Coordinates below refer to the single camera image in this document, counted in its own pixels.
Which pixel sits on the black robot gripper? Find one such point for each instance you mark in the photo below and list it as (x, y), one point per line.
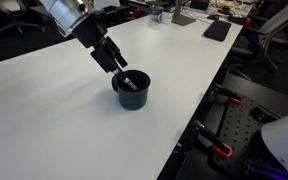
(89, 31)

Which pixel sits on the red marker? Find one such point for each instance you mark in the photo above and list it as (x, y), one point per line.
(129, 83)

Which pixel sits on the dark green mug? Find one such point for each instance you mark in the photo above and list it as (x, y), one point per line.
(132, 100)

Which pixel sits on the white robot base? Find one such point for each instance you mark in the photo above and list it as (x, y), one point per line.
(284, 143)

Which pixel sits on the white coffee mug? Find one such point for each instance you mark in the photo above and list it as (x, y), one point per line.
(165, 17)

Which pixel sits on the black case with red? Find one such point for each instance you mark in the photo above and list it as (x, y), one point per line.
(239, 19)

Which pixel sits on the red background object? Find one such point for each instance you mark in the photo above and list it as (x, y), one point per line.
(139, 13)

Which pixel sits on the grey-green cup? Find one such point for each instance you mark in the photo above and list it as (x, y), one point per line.
(154, 12)

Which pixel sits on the grey monitor stand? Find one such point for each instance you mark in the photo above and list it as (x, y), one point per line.
(182, 18)

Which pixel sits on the black box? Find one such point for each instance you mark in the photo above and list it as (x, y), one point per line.
(199, 4)

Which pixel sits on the black flat pad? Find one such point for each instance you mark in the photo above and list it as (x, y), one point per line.
(217, 30)

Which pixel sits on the black computer mouse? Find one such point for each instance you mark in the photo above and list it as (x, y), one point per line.
(213, 17)

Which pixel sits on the dark office chair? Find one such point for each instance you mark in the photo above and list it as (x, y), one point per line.
(10, 5)

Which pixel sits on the white clutter pile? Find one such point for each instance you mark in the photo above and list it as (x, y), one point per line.
(227, 5)

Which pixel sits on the black perforated breadboard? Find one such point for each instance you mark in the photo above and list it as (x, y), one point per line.
(244, 126)

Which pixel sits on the dark side table slab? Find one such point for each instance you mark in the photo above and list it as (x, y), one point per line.
(267, 93)

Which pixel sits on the grey office chair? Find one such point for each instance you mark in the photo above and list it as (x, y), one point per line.
(284, 20)

